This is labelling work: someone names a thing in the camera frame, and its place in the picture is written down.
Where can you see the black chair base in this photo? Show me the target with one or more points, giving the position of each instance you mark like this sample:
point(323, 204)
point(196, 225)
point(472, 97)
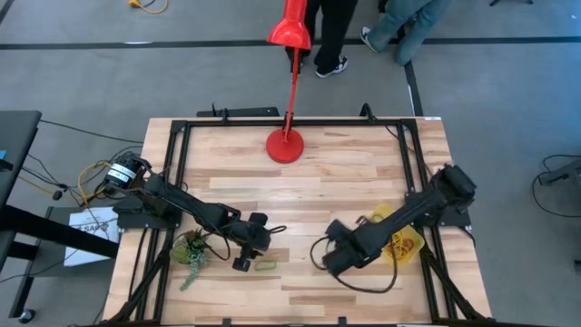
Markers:
point(508, 2)

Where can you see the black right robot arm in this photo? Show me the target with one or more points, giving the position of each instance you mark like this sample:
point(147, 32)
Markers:
point(417, 206)

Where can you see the black side desk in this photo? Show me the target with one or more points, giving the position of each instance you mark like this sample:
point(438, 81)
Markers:
point(16, 145)

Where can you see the person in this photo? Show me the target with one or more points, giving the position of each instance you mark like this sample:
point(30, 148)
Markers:
point(333, 32)
point(408, 27)

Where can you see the black power strip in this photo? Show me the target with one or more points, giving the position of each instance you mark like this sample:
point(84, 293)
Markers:
point(245, 111)

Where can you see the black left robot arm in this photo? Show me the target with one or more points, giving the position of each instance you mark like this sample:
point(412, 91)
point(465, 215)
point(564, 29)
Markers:
point(181, 200)

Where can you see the green rubber band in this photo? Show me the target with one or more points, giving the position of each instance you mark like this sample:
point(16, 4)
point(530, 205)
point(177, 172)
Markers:
point(255, 266)

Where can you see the small potted succulent plant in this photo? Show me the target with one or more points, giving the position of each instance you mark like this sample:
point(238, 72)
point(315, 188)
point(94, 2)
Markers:
point(188, 254)

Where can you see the yellow translucent plastic bin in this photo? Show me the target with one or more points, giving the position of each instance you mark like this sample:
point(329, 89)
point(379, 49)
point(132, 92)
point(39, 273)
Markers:
point(415, 247)

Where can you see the red desk lamp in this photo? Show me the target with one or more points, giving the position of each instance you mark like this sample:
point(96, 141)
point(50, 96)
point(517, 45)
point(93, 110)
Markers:
point(285, 145)

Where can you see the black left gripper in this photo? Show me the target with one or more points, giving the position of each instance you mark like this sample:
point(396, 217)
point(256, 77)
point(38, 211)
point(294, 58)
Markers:
point(240, 231)

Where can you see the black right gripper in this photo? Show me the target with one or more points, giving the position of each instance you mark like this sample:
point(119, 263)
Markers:
point(363, 245)

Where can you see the black caster wheel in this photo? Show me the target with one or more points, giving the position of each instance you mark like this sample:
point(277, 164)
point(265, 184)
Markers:
point(26, 315)

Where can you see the white printed sheet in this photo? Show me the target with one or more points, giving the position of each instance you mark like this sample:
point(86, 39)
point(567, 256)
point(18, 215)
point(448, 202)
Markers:
point(91, 227)

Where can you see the yellow rubber band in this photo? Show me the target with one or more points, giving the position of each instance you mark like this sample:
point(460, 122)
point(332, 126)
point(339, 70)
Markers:
point(397, 250)
point(401, 245)

